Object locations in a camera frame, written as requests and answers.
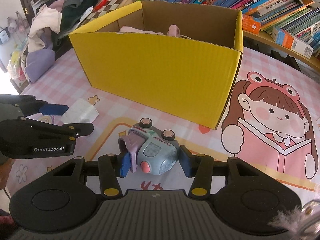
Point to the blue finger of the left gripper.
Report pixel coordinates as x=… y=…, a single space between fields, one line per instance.
x=53 y=109

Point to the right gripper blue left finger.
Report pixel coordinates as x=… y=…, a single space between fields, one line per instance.
x=123 y=164

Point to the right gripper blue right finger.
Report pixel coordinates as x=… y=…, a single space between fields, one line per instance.
x=187 y=162

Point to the blue toy truck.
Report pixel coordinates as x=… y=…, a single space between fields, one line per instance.
x=152 y=150

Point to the large white charger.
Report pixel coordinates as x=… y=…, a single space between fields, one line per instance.
x=81 y=111

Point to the pink plush toy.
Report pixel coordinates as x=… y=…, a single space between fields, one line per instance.
x=126 y=29

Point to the pink small case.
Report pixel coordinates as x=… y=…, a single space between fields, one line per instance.
x=174 y=31

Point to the pile of clothes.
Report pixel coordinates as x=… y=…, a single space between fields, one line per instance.
x=53 y=21

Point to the pink cartoon table mat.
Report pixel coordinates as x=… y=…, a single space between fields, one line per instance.
x=66 y=82

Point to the yellow cardboard box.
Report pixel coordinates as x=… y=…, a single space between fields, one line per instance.
x=191 y=76

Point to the wooden chess board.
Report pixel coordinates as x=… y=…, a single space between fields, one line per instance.
x=110 y=6

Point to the orange white medicine box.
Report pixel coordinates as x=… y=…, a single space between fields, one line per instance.
x=285 y=39

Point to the row of books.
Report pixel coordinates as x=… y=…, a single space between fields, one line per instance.
x=293 y=16

